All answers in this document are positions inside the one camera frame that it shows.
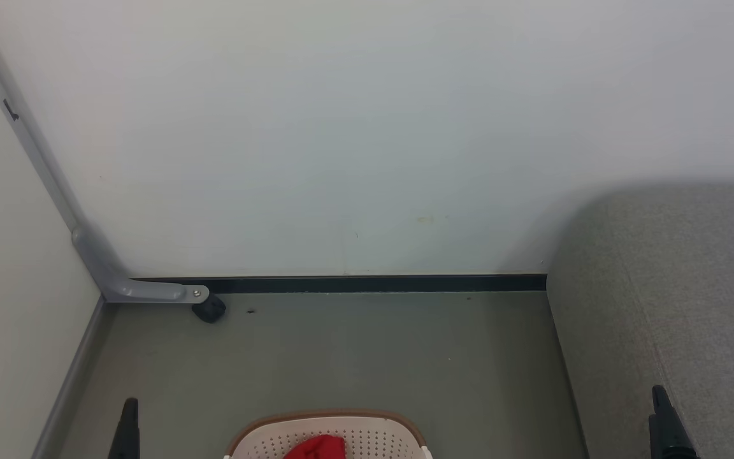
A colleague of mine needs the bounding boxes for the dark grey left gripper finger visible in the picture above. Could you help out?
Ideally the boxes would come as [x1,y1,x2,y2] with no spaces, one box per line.
[108,397,140,459]

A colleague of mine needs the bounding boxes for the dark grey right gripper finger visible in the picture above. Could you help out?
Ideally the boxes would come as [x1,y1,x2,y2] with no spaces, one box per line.
[649,414,668,459]
[652,384,700,459]

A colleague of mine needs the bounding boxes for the grey fabric sofa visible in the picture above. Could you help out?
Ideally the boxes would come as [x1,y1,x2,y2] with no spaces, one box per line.
[546,184,734,459]

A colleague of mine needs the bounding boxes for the red cloth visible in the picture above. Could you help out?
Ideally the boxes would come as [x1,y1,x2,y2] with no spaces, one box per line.
[283,435,347,459]

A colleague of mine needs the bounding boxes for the light grey skirting strip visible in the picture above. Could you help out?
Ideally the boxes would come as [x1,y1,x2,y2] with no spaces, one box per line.
[31,296,117,459]

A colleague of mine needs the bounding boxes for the black caster wheel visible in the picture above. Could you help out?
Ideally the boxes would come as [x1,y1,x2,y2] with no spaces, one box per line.
[191,295,227,324]

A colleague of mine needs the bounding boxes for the cream perforated laundry basket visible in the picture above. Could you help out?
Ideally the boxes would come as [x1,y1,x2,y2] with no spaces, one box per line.
[224,410,434,459]

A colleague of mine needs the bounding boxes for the dark baseboard strip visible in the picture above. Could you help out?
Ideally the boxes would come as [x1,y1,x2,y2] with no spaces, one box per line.
[131,274,547,295]

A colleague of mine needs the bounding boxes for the grey metal partition frame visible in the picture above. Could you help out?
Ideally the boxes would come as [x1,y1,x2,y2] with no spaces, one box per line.
[0,6,210,304]

